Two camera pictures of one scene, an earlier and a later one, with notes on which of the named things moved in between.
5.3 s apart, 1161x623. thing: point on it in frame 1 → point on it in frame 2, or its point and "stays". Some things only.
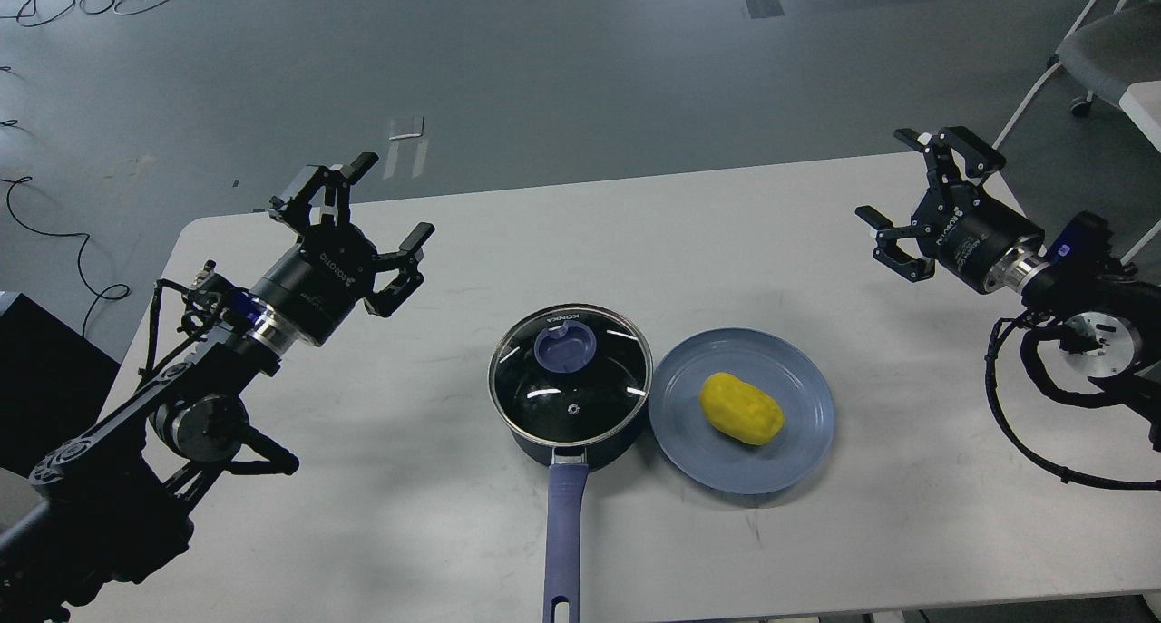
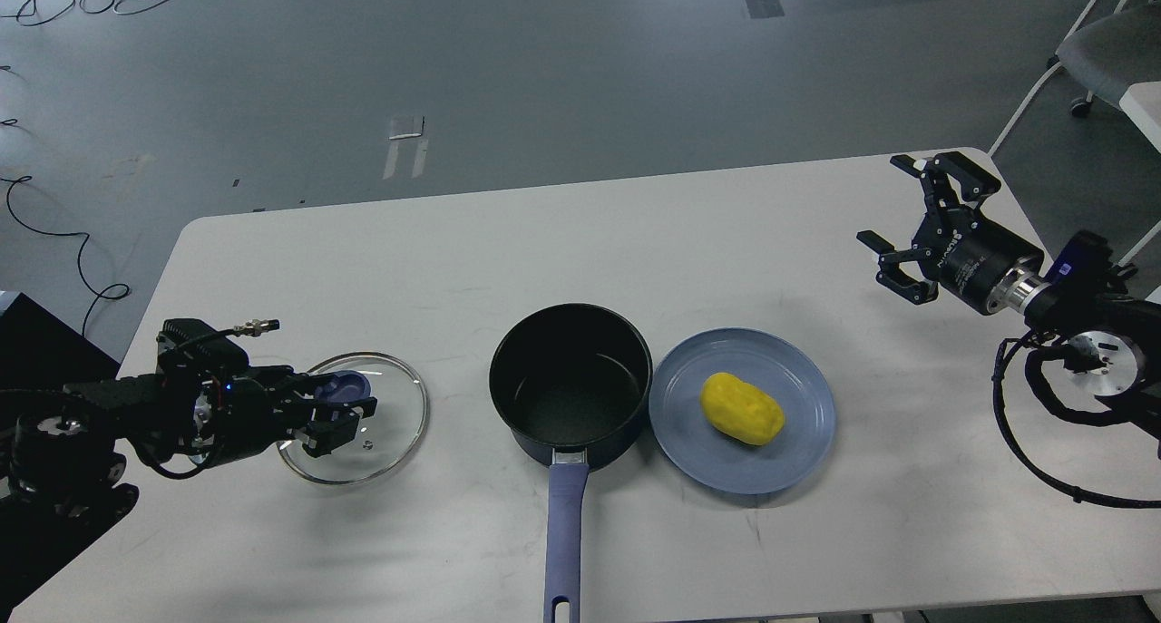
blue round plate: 773,363 stays
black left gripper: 315,287 → 245,411
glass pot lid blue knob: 569,374 → 344,386
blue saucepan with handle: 570,383 stays
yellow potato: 741,409 stays
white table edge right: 1142,101 stays
